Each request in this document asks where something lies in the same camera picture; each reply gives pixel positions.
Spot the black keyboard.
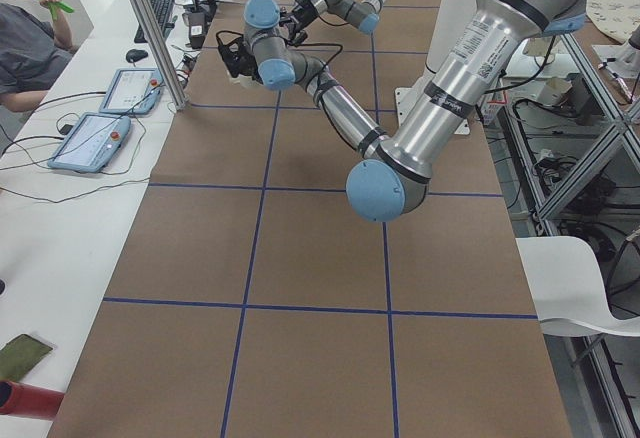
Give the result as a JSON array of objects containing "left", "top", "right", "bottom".
[{"left": 147, "top": 0, "right": 175, "bottom": 39}]

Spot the black computer mouse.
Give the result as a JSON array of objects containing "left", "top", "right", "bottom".
[{"left": 125, "top": 49, "right": 149, "bottom": 64}]

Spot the far teach pendant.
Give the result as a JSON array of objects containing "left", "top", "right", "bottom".
[{"left": 99, "top": 67, "right": 164, "bottom": 115}]

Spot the aluminium frame post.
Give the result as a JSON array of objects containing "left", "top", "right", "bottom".
[{"left": 129, "top": 0, "right": 187, "bottom": 111}]

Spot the brown table mat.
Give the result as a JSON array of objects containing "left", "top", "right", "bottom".
[{"left": 47, "top": 0, "right": 576, "bottom": 438}]

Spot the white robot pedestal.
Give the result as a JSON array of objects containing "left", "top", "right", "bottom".
[{"left": 396, "top": 0, "right": 476, "bottom": 125}]

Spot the teach pendant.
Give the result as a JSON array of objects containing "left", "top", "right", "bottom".
[
  {"left": 99, "top": 67, "right": 164, "bottom": 115},
  {"left": 47, "top": 113, "right": 131, "bottom": 173}
]

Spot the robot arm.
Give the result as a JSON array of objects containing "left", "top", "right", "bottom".
[
  {"left": 279, "top": 0, "right": 387, "bottom": 46},
  {"left": 218, "top": 0, "right": 587, "bottom": 222}
]

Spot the red cylinder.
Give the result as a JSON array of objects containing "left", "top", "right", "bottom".
[{"left": 1, "top": 381, "right": 65, "bottom": 421}]

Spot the white ribbed mug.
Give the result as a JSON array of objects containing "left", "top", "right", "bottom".
[{"left": 229, "top": 74, "right": 261, "bottom": 89}]

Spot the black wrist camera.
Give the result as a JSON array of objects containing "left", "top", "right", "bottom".
[{"left": 215, "top": 30, "right": 243, "bottom": 78}]

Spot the seated person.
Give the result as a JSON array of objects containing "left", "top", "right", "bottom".
[{"left": 1, "top": 0, "right": 74, "bottom": 112}]

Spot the white chair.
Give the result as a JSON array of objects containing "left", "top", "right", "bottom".
[{"left": 516, "top": 236, "right": 639, "bottom": 338}]

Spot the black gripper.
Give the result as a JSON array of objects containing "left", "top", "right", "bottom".
[
  {"left": 279, "top": 0, "right": 319, "bottom": 47},
  {"left": 235, "top": 37, "right": 260, "bottom": 81}
]

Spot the green cloth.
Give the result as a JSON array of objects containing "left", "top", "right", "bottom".
[{"left": 1, "top": 334, "right": 53, "bottom": 382}]

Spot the near teach pendant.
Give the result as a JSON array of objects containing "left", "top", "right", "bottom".
[{"left": 47, "top": 113, "right": 131, "bottom": 173}]

